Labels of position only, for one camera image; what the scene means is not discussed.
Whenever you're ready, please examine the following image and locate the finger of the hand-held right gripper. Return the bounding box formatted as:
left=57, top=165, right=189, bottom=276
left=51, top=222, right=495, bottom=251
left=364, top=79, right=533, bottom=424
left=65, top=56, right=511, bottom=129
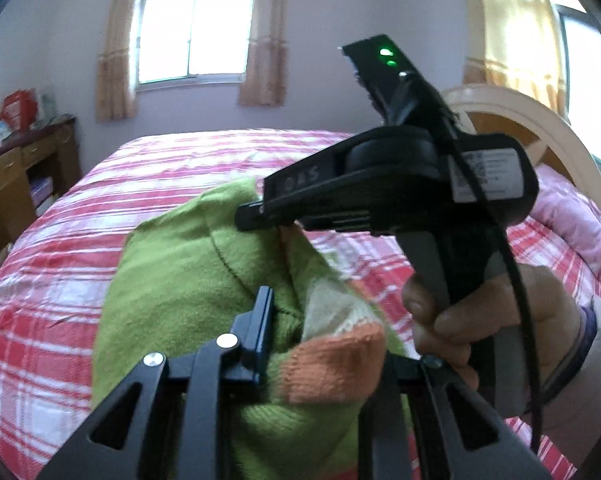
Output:
left=234, top=142, right=376, bottom=235

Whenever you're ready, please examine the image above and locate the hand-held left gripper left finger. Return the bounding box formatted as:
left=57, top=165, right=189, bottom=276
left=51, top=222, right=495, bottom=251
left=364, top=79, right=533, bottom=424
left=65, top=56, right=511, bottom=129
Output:
left=35, top=286, right=276, bottom=480

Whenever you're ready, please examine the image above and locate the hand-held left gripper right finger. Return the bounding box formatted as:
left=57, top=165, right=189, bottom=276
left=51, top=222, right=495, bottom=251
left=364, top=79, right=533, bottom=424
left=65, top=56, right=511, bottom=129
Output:
left=357, top=355, right=556, bottom=480

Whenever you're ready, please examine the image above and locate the green knitted sweater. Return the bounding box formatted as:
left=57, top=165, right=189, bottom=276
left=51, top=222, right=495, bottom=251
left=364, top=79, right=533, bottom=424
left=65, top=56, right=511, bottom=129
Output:
left=93, top=177, right=416, bottom=480

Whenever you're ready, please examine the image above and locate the person's right forearm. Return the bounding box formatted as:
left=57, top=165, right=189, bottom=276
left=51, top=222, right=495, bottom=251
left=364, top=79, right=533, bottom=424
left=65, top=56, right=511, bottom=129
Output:
left=530, top=295, right=601, bottom=456

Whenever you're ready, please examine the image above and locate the person's right hand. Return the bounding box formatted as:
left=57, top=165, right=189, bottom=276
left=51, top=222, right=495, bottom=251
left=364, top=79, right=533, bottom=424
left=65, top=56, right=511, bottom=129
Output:
left=401, top=262, right=588, bottom=391

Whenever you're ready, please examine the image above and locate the cream wooden headboard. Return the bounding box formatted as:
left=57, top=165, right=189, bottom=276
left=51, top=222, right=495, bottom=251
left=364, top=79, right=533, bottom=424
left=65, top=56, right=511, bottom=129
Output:
left=440, top=85, right=601, bottom=221

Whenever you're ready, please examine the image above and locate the yellow beige curtain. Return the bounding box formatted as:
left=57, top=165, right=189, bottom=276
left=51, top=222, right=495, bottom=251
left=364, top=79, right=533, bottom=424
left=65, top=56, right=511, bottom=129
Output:
left=463, top=0, right=573, bottom=116

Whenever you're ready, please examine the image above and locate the pink pillow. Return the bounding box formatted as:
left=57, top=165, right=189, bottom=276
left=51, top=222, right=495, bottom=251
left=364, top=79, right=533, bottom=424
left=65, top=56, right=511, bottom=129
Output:
left=527, top=162, right=601, bottom=271

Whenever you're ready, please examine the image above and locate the window with metal bars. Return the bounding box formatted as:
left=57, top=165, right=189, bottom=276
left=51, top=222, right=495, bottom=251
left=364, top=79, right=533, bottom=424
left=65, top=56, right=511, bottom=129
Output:
left=135, top=0, right=255, bottom=92

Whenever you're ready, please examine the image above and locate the bed with red plaid sheet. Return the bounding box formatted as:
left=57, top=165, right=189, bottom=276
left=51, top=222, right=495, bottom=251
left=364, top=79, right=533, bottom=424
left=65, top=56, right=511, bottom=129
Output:
left=0, top=129, right=601, bottom=480

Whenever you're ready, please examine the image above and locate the side window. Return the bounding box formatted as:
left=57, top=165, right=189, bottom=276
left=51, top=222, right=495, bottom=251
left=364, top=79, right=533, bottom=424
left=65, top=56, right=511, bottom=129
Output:
left=535, top=0, right=601, bottom=171

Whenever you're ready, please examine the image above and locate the stack of books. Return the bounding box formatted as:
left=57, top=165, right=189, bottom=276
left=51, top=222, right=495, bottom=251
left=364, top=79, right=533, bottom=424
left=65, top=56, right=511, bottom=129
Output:
left=30, top=177, right=56, bottom=216

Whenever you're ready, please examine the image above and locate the wooden desk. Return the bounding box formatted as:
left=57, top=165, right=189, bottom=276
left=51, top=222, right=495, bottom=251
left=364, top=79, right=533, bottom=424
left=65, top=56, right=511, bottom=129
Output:
left=0, top=116, right=84, bottom=253

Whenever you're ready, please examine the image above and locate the black cable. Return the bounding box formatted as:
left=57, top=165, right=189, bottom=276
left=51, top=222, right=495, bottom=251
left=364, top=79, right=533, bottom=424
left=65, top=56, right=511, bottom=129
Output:
left=395, top=72, right=546, bottom=456

